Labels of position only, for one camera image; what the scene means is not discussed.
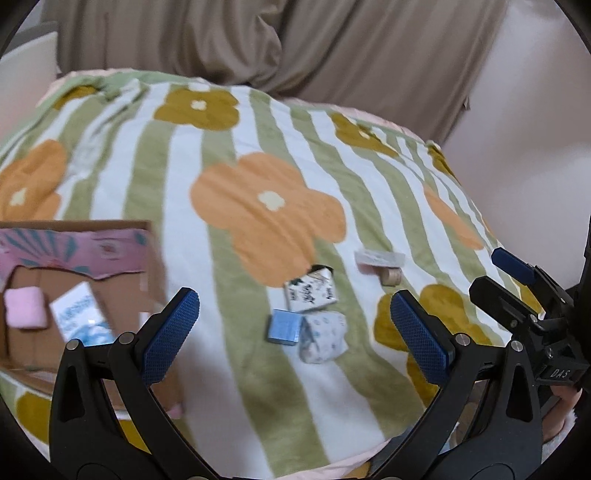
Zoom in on white and grey headboard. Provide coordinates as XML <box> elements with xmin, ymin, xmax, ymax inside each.
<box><xmin>0</xmin><ymin>21</ymin><xmax>60</xmax><ymax>125</ymax></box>

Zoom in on person's right hand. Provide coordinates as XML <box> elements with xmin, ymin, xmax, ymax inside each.
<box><xmin>551</xmin><ymin>384</ymin><xmax>580</xmax><ymax>418</ymax></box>

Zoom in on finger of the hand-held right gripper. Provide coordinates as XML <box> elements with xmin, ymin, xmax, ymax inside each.
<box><xmin>491</xmin><ymin>248</ymin><xmax>574</xmax><ymax>320</ymax></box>
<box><xmin>469</xmin><ymin>275</ymin><xmax>546</xmax><ymax>334</ymax></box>

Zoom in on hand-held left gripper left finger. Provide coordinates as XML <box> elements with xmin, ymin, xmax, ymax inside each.
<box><xmin>48</xmin><ymin>287</ymin><xmax>218</xmax><ymax>480</ymax></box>

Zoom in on pink rolled cloth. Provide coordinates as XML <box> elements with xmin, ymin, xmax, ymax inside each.
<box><xmin>4</xmin><ymin>287</ymin><xmax>49</xmax><ymax>329</ymax></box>

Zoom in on beige curtain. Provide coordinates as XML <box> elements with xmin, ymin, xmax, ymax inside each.
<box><xmin>44</xmin><ymin>0</ymin><xmax>509</xmax><ymax>145</ymax></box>

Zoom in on cardboard box with pink lining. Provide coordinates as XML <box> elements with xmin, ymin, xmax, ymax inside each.
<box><xmin>0</xmin><ymin>220</ymin><xmax>185</xmax><ymax>416</ymax></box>

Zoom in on white patterned socks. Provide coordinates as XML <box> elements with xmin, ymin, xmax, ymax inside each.
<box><xmin>298</xmin><ymin>311</ymin><xmax>348</xmax><ymax>365</ymax></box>

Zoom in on white and blue packet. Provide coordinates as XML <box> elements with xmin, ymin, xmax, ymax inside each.
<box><xmin>48</xmin><ymin>282</ymin><xmax>116</xmax><ymax>346</ymax></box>

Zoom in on pink bed sheet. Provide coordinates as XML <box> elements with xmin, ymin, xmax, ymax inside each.
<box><xmin>60</xmin><ymin>65</ymin><xmax>439</xmax><ymax>480</ymax></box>

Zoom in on black and white packet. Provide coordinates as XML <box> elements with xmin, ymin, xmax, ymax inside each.
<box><xmin>283</xmin><ymin>265</ymin><xmax>339</xmax><ymax>311</ymax></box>

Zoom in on white strip packet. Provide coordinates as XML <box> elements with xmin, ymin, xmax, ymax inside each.
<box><xmin>355</xmin><ymin>249</ymin><xmax>405</xmax><ymax>269</ymax></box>

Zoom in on green striped flower blanket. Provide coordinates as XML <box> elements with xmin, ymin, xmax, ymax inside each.
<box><xmin>0</xmin><ymin>69</ymin><xmax>550</xmax><ymax>480</ymax></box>

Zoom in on small blue box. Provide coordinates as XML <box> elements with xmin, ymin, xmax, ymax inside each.
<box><xmin>265</xmin><ymin>309</ymin><xmax>305</xmax><ymax>344</ymax></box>

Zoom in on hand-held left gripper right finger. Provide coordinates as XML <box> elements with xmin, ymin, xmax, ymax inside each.
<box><xmin>369</xmin><ymin>290</ymin><xmax>543</xmax><ymax>480</ymax></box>

